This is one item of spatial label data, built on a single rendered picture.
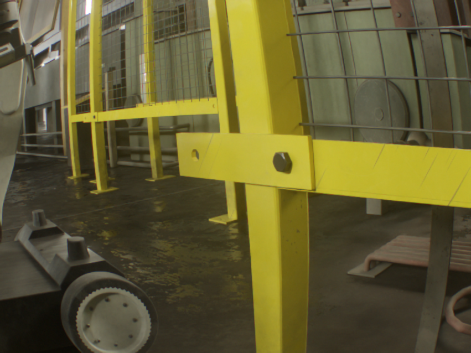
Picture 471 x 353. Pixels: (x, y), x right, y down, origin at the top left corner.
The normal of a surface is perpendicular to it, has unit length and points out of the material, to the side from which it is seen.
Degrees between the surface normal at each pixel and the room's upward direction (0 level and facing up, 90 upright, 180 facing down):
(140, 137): 90
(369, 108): 89
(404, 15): 90
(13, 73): 90
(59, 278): 45
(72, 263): 0
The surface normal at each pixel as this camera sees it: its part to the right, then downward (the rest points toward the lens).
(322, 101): -0.77, 0.17
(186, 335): -0.09, -0.98
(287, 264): 0.63, 0.06
